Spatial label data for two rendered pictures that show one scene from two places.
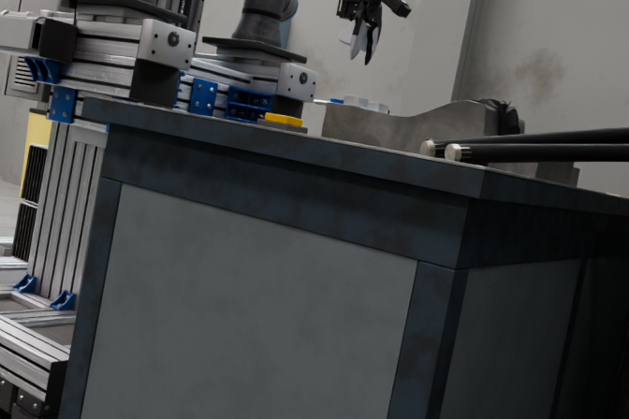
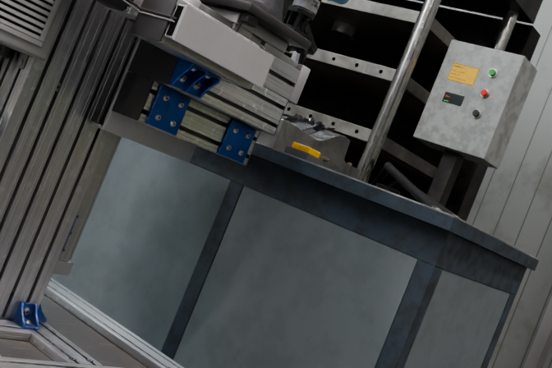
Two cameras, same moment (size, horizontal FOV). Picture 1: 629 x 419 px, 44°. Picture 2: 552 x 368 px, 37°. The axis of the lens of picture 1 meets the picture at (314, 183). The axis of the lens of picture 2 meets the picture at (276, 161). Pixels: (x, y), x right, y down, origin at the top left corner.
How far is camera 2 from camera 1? 2.82 m
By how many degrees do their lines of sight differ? 86
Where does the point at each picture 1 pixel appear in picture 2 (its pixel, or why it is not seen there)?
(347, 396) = (479, 353)
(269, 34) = not seen: outside the picture
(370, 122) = (301, 140)
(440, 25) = not seen: outside the picture
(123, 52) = (278, 89)
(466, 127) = (339, 153)
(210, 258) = (461, 306)
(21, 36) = (256, 69)
